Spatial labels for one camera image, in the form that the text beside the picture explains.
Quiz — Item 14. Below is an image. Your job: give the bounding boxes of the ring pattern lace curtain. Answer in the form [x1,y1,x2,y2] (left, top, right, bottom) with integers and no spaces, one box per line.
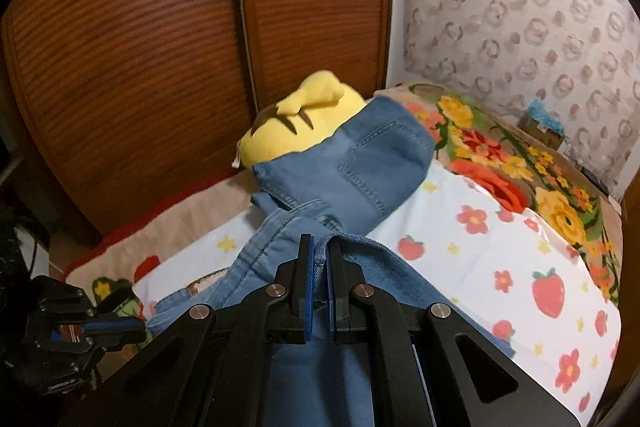
[400,0,640,188]

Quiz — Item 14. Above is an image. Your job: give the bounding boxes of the white strawberry print sheet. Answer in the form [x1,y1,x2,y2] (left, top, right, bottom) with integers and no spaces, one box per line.
[132,157,623,427]

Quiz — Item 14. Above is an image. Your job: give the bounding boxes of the cardboard box with blue packets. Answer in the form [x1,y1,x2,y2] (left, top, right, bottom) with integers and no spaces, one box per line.
[517,99,566,150]

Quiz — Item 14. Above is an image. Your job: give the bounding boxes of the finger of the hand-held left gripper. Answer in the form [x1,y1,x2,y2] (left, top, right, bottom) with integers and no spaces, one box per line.
[82,314,148,353]
[91,286,133,315]

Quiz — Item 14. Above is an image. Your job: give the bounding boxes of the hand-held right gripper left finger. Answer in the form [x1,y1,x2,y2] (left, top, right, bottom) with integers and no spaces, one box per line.
[57,233,316,427]

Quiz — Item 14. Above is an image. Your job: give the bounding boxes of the floral blanket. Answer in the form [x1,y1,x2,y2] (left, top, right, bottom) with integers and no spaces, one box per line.
[65,82,623,323]

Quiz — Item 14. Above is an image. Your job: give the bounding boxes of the wooden slatted wardrobe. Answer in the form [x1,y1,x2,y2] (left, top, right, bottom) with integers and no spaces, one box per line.
[0,0,396,238]

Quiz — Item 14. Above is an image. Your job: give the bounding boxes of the blue denim pants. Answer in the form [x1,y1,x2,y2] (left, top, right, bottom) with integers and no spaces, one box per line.
[145,96,516,427]

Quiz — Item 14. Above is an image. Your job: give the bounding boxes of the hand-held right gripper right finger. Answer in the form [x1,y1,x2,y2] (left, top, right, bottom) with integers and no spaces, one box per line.
[326,241,581,427]

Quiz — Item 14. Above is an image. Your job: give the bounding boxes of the yellow plush toy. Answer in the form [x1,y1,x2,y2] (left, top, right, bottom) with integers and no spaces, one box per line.
[235,70,368,170]

